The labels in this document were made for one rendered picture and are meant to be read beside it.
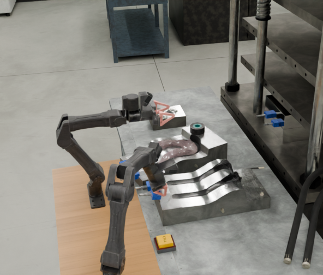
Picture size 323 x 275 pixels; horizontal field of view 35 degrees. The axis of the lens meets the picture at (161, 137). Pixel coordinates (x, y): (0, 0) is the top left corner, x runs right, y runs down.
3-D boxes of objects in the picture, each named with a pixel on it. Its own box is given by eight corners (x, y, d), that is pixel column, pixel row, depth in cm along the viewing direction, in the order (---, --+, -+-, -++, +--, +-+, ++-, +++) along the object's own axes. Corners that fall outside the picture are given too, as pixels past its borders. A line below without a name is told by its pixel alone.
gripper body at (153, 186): (161, 169, 224) (155, 158, 220) (166, 185, 217) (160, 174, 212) (148, 175, 225) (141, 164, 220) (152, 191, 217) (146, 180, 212)
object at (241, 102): (303, 204, 248) (304, 193, 245) (220, 94, 358) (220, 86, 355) (456, 177, 262) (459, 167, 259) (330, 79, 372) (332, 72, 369)
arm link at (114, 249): (108, 262, 197) (116, 179, 192) (124, 265, 195) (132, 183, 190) (101, 267, 191) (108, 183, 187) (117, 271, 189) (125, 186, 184)
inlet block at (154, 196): (139, 203, 224) (141, 194, 220) (137, 195, 227) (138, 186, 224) (168, 202, 227) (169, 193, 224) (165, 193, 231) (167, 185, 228)
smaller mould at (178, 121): (153, 130, 301) (153, 120, 298) (148, 119, 314) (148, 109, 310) (186, 126, 305) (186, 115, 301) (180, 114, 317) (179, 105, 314)
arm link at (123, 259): (103, 249, 195) (97, 259, 190) (125, 254, 192) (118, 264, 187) (105, 262, 198) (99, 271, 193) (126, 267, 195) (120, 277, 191)
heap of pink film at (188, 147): (160, 169, 254) (159, 156, 251) (143, 154, 268) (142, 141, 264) (203, 154, 265) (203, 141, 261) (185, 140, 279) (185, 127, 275)
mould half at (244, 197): (163, 226, 226) (161, 202, 219) (151, 192, 248) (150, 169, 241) (269, 208, 234) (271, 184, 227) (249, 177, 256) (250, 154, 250)
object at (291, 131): (282, 143, 286) (285, 115, 277) (263, 121, 309) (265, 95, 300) (364, 131, 294) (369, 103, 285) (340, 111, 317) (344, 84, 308)
